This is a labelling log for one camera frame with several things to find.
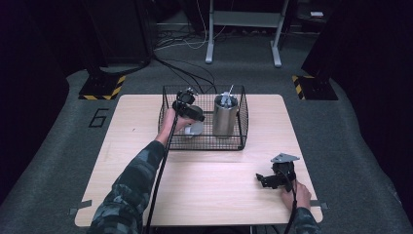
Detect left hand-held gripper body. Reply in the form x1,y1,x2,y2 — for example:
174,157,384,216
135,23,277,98
171,87,199,113

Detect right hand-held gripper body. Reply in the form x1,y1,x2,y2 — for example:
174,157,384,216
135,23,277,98
270,152,301,193

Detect silver mug with handle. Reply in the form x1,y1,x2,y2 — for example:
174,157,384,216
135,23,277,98
183,121,206,137

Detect tall steel cylindrical cup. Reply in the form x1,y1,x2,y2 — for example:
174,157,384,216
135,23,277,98
211,92,240,137

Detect black wire basket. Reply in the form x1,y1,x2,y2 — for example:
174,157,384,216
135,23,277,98
158,84,250,151

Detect person's left hand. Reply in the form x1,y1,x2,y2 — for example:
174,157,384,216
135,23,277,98
154,107,198,146

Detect person's right hand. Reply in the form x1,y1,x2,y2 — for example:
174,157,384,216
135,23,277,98
280,178,313,212

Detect grey utensil with dark stick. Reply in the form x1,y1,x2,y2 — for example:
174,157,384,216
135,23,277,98
219,84,236,107

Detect grey tape strip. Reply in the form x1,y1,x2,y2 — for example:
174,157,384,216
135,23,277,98
69,199,94,215
310,200,329,211

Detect black base with hazard stripes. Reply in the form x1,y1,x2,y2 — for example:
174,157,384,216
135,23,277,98
78,73,127,101
291,74,339,101

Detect black equipment cabinet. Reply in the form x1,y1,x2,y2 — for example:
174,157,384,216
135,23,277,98
81,0,154,67

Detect black floor cables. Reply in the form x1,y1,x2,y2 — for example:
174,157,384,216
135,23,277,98
151,28,218,96

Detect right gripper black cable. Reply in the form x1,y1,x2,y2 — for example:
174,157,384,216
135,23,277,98
282,169,299,234

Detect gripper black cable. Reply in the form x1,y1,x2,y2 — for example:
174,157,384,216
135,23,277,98
282,169,299,234
143,110,180,234

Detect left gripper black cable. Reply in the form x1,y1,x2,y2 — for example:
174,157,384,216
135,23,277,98
143,110,180,234

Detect white floor cable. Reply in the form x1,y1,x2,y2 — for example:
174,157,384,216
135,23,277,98
155,0,228,52

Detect white metal stand frame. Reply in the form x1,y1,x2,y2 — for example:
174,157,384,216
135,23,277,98
205,0,290,68

